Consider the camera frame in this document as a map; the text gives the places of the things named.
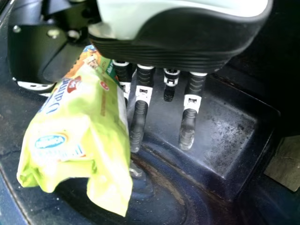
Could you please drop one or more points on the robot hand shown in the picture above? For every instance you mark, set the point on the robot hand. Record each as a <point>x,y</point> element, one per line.
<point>178,35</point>

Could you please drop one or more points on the yellow-green biscuit packet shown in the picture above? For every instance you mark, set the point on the yellow-green biscuit packet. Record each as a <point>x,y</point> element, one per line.
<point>79,131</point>

